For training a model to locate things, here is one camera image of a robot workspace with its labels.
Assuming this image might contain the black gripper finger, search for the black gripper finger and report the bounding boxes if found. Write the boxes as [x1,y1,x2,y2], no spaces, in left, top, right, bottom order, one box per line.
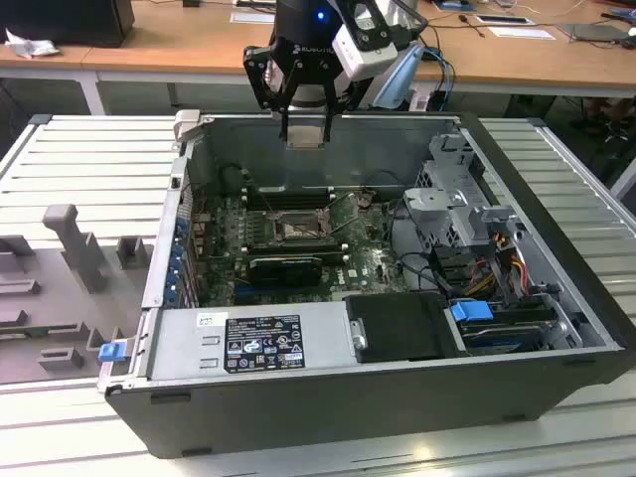
[321,64,360,146]
[242,46,300,144]

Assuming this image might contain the silver CPU chip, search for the silver CPU chip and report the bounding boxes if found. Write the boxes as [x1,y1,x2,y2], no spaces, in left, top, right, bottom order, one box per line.
[286,124,325,150]

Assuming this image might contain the metal socket cover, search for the metal socket cover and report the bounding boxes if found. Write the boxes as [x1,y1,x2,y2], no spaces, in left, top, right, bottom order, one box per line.
[325,190,363,234]

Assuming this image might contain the RAM slot with white latches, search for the RAM slot with white latches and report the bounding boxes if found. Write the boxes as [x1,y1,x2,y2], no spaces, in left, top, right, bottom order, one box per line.
[245,185,334,194]
[245,196,334,205]
[242,238,339,246]

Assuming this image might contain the RAM slot with black latches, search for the RAM slot with black latches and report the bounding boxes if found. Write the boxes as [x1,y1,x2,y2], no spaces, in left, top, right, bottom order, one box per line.
[241,242,342,252]
[245,190,334,199]
[245,201,335,211]
[243,232,337,241]

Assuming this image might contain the thin metal locking lever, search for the thin metal locking lever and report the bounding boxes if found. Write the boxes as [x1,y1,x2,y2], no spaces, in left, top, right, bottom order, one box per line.
[259,190,279,221]

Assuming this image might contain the metal CPU socket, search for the metal CPU socket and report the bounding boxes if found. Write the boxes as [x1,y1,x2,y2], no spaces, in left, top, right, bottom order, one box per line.
[269,210,330,243]

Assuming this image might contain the blue expansion slot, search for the blue expansion slot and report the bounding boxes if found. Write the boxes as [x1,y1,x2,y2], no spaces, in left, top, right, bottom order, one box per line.
[233,282,264,306]

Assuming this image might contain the small white paper sheet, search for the small white paper sheet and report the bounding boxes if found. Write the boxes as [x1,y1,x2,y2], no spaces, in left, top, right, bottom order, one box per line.
[230,11,278,25]

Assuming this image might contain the wooden desk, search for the wooden desk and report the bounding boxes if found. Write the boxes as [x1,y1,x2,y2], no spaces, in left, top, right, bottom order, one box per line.
[0,0,636,99]

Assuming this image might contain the pale blue teach pendant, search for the pale blue teach pendant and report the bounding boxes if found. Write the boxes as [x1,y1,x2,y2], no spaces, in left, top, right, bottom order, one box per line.
[371,42,429,111]

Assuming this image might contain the white power strip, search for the white power strip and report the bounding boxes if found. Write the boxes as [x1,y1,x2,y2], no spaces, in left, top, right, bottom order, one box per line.
[408,82,448,113]

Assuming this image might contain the silver drive cage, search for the silver drive cage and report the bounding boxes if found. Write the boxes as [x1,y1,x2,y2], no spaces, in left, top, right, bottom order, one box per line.
[400,132,529,250]

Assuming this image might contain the green motherboard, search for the green motherboard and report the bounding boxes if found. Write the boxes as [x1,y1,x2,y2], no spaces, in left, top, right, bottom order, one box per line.
[191,190,441,308]

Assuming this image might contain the black graphics card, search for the black graphics card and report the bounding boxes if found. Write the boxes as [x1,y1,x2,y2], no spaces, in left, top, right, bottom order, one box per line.
[246,255,323,288]

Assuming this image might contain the white flat device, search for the white flat device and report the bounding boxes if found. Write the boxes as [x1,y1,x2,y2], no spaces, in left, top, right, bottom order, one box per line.
[475,14,537,27]

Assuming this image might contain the black box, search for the black box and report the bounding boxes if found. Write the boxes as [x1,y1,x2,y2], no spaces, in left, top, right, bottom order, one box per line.
[0,0,136,50]

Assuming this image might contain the large white paper sheet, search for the large white paper sheet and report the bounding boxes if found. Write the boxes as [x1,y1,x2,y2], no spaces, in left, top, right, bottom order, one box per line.
[488,24,558,41]

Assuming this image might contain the crumpled grey wrapper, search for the crumpled grey wrapper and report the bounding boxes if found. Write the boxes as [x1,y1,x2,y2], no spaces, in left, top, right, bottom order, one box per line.
[3,28,62,60]

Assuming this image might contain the black plastic shroud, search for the black plastic shroud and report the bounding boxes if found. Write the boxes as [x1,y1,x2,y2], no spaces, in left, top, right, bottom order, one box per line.
[343,291,469,365]

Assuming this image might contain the grey laptop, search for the grey laptop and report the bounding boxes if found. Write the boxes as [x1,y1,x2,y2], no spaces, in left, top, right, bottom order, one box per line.
[559,21,636,47]

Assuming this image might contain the silver power supply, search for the silver power supply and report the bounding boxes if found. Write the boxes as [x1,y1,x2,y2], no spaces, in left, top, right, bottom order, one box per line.
[147,299,350,383]

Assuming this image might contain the hard disk in blue carrier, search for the hard disk in blue carrier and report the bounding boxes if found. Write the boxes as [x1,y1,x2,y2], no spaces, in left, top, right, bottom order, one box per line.
[448,297,558,355]

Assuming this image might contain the grey parts rack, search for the grey parts rack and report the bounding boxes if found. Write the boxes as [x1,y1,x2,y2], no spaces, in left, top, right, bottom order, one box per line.
[0,202,156,385]

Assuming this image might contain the blue case latch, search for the blue case latch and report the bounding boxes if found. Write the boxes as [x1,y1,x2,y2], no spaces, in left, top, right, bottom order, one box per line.
[98,342,126,364]

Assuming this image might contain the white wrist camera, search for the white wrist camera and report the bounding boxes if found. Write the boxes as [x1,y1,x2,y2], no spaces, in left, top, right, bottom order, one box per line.
[331,19,399,81]

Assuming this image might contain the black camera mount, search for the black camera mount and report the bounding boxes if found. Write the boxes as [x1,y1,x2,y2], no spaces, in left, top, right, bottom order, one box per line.
[347,0,430,51]

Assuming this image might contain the blue cable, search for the blue cable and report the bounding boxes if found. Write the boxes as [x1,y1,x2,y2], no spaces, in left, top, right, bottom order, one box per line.
[420,46,454,111]

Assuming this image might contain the red and yellow wires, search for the red and yellow wires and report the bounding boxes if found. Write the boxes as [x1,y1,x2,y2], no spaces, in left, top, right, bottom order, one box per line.
[469,232,532,300]

